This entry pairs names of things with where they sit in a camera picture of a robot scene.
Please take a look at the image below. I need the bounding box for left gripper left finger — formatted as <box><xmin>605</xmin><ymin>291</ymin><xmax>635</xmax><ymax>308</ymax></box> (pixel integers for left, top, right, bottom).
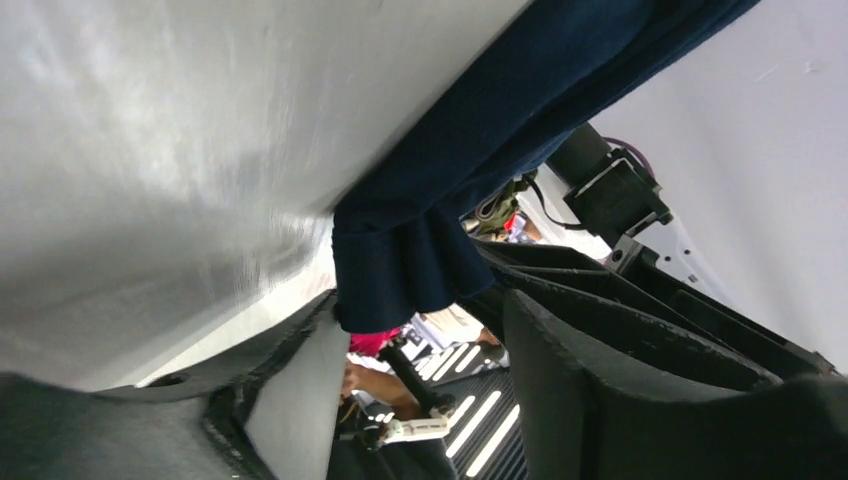
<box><xmin>1</xmin><ymin>291</ymin><xmax>338</xmax><ymax>479</ymax></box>

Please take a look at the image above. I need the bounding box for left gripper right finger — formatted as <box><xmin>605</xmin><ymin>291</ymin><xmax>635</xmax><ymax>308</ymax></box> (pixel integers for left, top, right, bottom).
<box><xmin>503</xmin><ymin>290</ymin><xmax>847</xmax><ymax>479</ymax></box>

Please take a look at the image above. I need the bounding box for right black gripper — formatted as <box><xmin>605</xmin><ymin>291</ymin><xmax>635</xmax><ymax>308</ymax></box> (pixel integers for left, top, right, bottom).
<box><xmin>463</xmin><ymin>241</ymin><xmax>835</xmax><ymax>381</ymax></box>

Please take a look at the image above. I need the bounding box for navy orange underwear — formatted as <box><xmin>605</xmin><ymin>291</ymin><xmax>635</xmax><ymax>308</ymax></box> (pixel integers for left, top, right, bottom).
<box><xmin>332</xmin><ymin>0</ymin><xmax>752</xmax><ymax>334</ymax></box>

